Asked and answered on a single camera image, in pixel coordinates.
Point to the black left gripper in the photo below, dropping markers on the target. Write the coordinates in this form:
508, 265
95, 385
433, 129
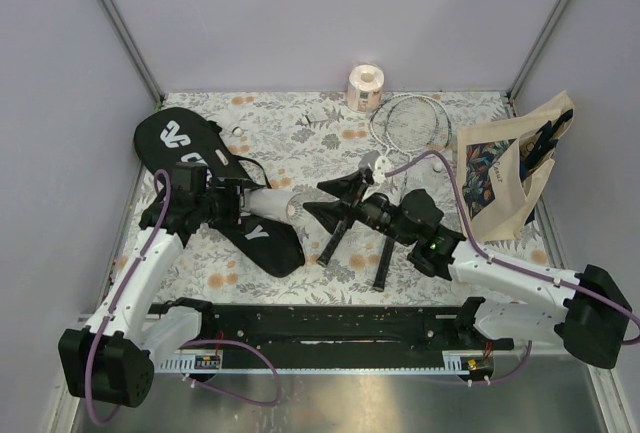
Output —
231, 188

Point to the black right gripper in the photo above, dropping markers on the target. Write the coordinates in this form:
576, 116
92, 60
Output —
347, 187

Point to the white shuttlecock tube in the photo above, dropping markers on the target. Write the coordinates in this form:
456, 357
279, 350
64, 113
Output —
279, 205

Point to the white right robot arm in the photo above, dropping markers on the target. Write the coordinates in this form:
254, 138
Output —
583, 311

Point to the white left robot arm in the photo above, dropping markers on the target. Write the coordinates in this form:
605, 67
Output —
113, 357

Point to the left badminton racket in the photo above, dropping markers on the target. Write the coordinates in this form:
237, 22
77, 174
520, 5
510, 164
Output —
405, 125

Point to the floral table mat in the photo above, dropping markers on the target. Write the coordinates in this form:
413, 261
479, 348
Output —
293, 156

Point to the black racket bag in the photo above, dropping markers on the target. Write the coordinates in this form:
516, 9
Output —
176, 135

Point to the pink toilet paper roll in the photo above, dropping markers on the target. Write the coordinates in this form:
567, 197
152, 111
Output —
365, 87

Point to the beige tote bag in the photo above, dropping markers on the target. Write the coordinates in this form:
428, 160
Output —
503, 167

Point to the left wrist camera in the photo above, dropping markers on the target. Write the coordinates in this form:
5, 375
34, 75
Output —
190, 177

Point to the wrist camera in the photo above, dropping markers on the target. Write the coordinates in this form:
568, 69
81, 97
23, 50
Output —
374, 166
190, 177

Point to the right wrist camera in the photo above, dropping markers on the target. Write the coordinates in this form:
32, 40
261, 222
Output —
374, 166

